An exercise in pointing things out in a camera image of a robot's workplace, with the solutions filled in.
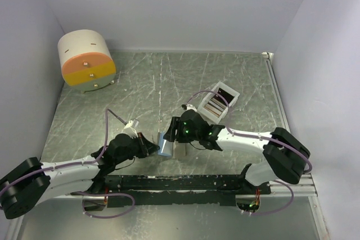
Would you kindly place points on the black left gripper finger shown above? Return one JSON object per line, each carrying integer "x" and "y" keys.
{"x": 146, "y": 148}
{"x": 143, "y": 139}

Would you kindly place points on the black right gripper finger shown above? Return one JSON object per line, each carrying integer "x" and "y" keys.
{"x": 171, "y": 134}
{"x": 180, "y": 130}

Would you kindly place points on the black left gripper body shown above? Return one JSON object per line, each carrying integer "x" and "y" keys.
{"x": 134, "y": 149}

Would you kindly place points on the aluminium frame rail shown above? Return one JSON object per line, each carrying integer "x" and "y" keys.
{"x": 306, "y": 185}

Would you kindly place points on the round drawer cabinet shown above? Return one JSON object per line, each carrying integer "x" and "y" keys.
{"x": 86, "y": 62}

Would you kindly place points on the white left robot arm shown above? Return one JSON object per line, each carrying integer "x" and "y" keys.
{"x": 33, "y": 182}

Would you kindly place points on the blue silver card holder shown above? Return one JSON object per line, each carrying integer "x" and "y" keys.
{"x": 173, "y": 150}

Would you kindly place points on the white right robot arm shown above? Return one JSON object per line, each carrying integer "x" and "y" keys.
{"x": 282, "y": 156}

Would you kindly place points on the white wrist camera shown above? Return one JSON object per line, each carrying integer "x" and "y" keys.
{"x": 130, "y": 128}
{"x": 188, "y": 107}

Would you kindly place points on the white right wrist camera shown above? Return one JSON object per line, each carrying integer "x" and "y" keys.
{"x": 188, "y": 107}

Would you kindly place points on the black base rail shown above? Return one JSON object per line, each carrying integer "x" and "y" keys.
{"x": 178, "y": 189}

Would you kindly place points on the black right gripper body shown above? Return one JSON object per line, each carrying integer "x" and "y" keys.
{"x": 185, "y": 136}

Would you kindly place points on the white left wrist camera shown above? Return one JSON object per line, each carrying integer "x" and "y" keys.
{"x": 130, "y": 128}

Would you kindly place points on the white card tray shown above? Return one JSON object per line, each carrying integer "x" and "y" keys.
{"x": 215, "y": 105}

